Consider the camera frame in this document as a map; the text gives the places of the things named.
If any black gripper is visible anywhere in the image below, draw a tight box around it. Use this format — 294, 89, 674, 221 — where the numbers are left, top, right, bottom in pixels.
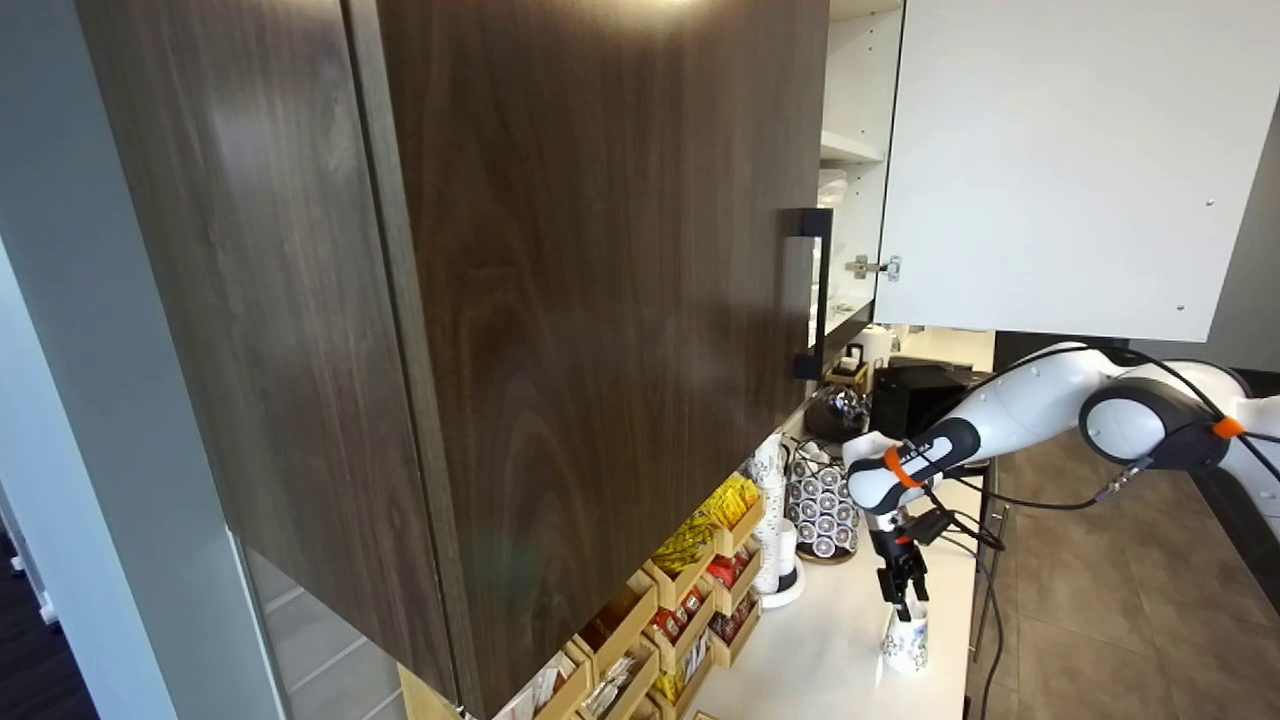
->
871, 513, 951, 624

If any patterned paper cup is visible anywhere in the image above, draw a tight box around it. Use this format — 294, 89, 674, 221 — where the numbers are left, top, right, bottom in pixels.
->
878, 603, 929, 672

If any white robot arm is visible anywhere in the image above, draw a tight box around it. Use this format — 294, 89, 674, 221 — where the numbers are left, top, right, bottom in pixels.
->
844, 341, 1280, 620

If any white open cabinet door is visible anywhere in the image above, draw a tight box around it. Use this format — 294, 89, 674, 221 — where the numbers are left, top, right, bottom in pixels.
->
874, 0, 1280, 341

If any dark wood upper cabinet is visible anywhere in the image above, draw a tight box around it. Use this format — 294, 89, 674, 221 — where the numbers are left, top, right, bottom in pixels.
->
74, 0, 829, 717

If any stack of paper cups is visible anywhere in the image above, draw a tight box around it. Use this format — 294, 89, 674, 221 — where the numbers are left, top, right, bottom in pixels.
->
748, 436, 800, 607

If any wooden tiered condiment rack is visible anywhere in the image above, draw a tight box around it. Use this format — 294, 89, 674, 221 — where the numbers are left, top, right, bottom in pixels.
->
492, 472, 765, 720

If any black coffee machine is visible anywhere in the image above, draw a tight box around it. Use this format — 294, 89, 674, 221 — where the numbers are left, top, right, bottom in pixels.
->
871, 356, 982, 436

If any wire coffee pod holder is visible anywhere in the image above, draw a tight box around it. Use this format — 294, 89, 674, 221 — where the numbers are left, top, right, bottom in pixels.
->
782, 444, 861, 558

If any black cabinet handle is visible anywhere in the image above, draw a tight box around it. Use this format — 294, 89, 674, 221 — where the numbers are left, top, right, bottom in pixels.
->
779, 208, 833, 380

